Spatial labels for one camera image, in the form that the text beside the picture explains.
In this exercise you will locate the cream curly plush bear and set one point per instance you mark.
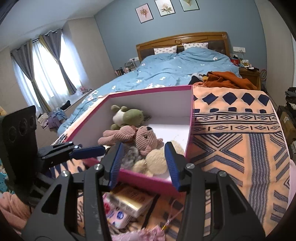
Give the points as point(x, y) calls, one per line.
point(153, 164)

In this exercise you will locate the orange brown clothing pile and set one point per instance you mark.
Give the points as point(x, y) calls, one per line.
point(221, 79)

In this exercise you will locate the pink white storage box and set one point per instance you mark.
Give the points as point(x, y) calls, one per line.
point(147, 119)

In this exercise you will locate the pink fluffy keychain item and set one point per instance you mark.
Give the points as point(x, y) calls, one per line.
point(156, 233)

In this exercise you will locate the pink knitted plush bear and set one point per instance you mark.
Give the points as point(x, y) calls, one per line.
point(143, 137)

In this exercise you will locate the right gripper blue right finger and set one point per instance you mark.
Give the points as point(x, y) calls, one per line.
point(188, 178)

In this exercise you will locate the wooden right nightstand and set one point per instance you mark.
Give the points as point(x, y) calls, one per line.
point(252, 75)

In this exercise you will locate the wooden bed headboard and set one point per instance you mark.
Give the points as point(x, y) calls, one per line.
point(217, 41)

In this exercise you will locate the floral pillow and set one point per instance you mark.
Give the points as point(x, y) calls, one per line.
point(170, 50)
point(198, 45)

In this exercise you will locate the grey left curtain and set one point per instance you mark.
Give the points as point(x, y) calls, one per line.
point(24, 58)

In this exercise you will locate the gold cardboard product box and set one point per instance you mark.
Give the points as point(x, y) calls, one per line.
point(132, 201)

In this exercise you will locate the pink floral wipes pack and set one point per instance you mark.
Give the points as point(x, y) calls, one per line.
point(114, 215)

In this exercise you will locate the pink left sleeve forearm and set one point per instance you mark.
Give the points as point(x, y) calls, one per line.
point(14, 210)

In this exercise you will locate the white flower wall picture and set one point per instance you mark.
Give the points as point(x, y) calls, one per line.
point(164, 7)

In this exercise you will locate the green frog plush toy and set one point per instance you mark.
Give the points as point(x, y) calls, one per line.
point(123, 116)

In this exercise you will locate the blue floral duvet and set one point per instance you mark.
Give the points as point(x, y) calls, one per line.
point(158, 71)

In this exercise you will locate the clothes pile by window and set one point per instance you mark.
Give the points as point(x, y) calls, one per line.
point(52, 120)

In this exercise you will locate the grey right curtain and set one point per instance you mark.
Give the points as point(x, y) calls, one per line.
point(52, 42)

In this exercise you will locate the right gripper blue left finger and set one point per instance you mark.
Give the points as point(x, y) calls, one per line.
point(99, 179)

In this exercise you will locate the dark clothes pile on chair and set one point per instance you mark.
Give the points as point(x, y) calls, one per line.
point(290, 97)

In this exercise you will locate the left floral pillow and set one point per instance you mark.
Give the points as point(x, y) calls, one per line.
point(170, 50)

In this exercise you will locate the orange patterned blanket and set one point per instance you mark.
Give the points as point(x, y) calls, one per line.
point(234, 130)

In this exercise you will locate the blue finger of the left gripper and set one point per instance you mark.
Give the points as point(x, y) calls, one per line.
point(56, 154)

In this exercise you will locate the dark brown plush toy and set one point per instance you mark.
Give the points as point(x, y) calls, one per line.
point(131, 156)

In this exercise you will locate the pink flower wall picture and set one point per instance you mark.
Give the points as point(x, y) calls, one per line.
point(144, 13)

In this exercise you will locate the grey curtain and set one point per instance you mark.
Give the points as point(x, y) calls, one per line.
point(24, 58)
point(52, 42)

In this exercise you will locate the right floral pillow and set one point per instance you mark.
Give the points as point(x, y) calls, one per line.
point(198, 45)

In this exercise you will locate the green leaf wall picture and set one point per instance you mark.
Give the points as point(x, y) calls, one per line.
point(189, 5)

